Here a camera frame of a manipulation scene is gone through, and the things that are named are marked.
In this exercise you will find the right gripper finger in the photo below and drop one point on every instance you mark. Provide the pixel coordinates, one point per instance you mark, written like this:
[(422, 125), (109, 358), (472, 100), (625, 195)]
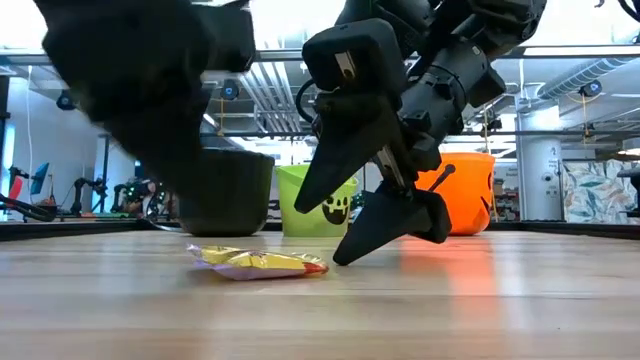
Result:
[(350, 130), (390, 220)]

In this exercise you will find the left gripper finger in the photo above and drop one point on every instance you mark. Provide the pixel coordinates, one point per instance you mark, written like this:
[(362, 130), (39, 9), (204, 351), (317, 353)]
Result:
[(170, 150)]

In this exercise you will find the yellow Sour Patch Kids pack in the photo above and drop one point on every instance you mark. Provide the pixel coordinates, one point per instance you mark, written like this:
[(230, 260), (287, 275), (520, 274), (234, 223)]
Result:
[(260, 262)]

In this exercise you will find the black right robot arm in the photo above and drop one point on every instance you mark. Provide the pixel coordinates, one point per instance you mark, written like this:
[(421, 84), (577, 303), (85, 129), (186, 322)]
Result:
[(500, 20)]

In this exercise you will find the black background robot arm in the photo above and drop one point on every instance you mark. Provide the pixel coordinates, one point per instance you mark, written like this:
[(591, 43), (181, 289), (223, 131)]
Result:
[(82, 192)]

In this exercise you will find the black plastic bucket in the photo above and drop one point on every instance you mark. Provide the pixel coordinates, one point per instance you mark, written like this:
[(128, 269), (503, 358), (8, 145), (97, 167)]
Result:
[(235, 200)]

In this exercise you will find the orange jack-o-lantern bucket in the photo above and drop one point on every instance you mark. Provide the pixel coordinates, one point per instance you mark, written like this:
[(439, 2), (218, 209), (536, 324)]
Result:
[(470, 195)]

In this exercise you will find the green jack-o-lantern bucket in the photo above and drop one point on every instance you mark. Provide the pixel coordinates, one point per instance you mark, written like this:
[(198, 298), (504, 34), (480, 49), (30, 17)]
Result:
[(300, 220)]

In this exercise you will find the white round column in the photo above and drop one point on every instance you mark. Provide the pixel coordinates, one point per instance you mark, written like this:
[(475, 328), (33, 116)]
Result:
[(540, 165)]

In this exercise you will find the computer monitor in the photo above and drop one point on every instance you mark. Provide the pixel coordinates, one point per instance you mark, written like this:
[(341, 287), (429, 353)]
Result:
[(40, 177)]

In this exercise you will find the black ceiling-hung camera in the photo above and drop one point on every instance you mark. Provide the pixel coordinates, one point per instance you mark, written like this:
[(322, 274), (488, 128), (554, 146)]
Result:
[(230, 90), (492, 126), (64, 102), (591, 89)]

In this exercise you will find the black background frame beam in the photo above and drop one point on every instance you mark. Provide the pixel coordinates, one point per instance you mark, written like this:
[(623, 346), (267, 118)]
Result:
[(550, 133)]

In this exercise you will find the black overhead frame beam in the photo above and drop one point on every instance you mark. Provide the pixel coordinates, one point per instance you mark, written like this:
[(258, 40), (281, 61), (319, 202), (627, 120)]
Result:
[(10, 59)]

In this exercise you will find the silver ventilation duct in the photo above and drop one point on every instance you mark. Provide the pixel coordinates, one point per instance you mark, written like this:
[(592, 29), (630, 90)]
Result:
[(580, 77)]

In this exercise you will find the leaf-patterned wall panel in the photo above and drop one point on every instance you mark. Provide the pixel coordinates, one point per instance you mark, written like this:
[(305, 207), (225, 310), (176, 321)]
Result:
[(595, 192)]

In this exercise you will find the black table frame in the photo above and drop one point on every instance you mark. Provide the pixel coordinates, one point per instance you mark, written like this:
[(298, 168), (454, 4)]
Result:
[(575, 229)]

